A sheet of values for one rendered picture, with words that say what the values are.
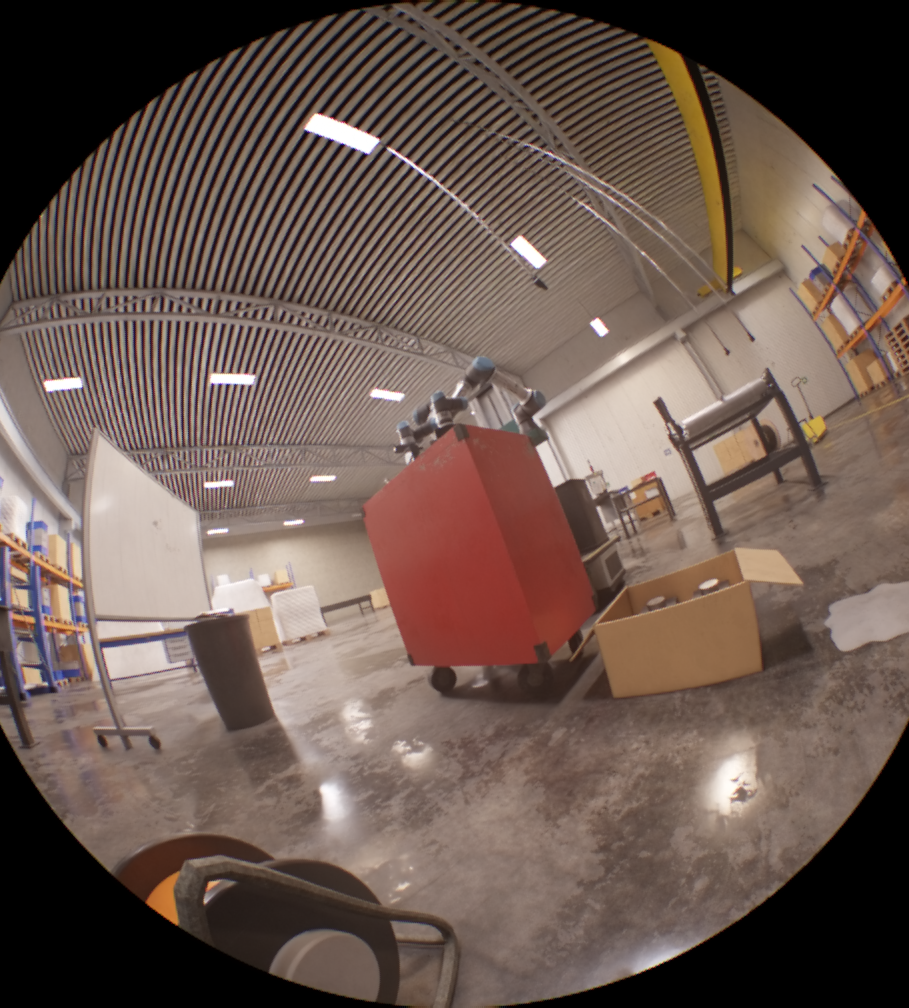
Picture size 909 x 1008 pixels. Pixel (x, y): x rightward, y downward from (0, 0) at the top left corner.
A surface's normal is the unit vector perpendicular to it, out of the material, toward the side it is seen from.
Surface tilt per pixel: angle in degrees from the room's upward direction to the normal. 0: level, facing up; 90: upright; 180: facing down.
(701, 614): 90
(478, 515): 90
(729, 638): 90
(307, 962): 90
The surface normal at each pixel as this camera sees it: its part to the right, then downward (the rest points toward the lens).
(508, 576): -0.69, 0.08
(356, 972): 0.94, -0.35
